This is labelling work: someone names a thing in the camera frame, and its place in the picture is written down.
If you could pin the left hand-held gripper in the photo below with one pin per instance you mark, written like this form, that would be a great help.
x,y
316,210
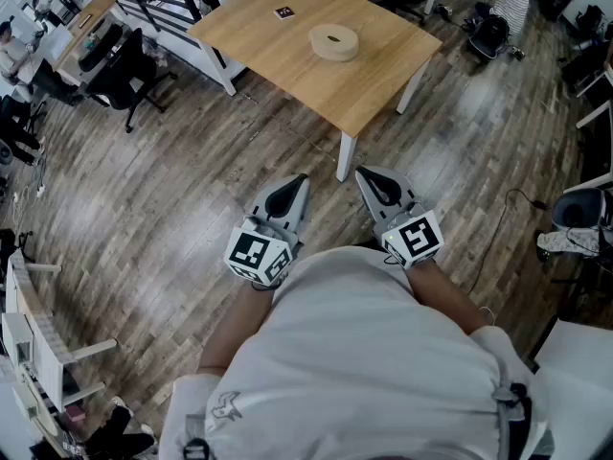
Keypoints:
x,y
256,254

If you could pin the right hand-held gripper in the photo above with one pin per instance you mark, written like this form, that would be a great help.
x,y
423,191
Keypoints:
x,y
414,240

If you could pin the woven round basket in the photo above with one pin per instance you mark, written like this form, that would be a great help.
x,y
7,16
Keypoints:
x,y
335,55

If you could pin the woven basket lid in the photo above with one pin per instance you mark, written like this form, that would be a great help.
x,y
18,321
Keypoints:
x,y
321,34

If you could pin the person's right forearm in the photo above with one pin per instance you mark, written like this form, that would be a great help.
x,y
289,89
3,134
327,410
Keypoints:
x,y
440,300

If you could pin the person's left forearm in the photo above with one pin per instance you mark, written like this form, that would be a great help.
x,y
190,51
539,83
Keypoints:
x,y
244,314

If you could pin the person's black trousers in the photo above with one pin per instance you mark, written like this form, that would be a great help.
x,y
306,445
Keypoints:
x,y
369,244

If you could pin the white table leg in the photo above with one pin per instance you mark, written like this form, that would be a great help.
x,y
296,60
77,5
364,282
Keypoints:
x,y
221,65
411,86
346,156

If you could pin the person's white shirt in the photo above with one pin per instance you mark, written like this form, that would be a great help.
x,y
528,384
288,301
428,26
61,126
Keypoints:
x,y
359,352

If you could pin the patterned cloth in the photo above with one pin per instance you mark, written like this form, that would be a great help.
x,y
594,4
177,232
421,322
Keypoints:
x,y
560,242

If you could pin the black backpack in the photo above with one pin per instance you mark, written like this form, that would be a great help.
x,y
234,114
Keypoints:
x,y
489,36

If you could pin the black printed card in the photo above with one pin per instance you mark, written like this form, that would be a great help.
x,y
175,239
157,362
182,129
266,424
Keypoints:
x,y
284,12

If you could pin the grey round chair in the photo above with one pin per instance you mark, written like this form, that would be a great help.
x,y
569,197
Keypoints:
x,y
577,209

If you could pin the black metal railing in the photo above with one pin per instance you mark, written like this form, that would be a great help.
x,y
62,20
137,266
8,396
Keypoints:
x,y
143,5

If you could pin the black harness buckle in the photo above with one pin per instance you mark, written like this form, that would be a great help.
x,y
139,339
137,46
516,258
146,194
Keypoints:
x,y
196,450

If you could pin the wooden desk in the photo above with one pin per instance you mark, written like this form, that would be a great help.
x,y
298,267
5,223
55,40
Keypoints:
x,y
93,11

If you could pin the white wooden rack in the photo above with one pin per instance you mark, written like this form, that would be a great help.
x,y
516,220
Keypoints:
x,y
45,352

